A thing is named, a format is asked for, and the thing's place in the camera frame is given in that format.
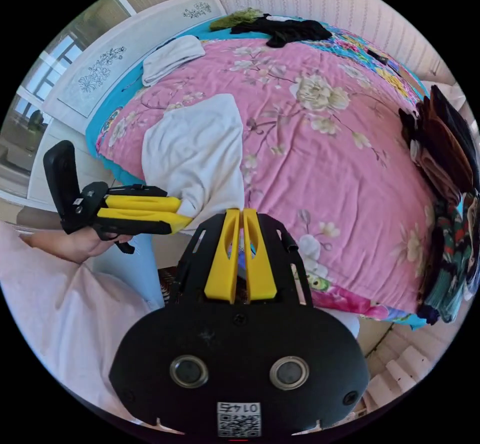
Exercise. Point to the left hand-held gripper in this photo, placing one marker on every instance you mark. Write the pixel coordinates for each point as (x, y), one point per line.
(92, 204)

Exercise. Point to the bed with pink floral quilt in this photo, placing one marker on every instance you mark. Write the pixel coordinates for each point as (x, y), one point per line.
(318, 174)

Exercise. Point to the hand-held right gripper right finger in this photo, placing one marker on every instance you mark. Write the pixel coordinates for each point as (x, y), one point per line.
(261, 267)

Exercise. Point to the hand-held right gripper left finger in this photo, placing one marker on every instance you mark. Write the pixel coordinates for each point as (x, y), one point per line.
(222, 264)

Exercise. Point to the person's left hand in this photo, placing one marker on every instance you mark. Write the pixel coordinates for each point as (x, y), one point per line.
(75, 246)

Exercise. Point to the green fuzzy cloth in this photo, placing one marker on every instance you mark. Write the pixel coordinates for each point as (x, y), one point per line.
(234, 19)

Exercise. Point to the person's body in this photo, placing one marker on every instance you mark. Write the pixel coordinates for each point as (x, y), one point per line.
(60, 320)

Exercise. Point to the folded white garment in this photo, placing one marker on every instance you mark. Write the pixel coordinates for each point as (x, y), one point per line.
(172, 59)

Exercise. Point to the black garment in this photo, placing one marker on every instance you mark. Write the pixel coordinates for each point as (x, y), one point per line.
(288, 30)

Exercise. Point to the pile of clothes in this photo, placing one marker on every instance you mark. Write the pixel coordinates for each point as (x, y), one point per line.
(442, 196)

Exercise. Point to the white long sleeve shirt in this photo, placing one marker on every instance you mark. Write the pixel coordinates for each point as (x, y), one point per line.
(195, 151)

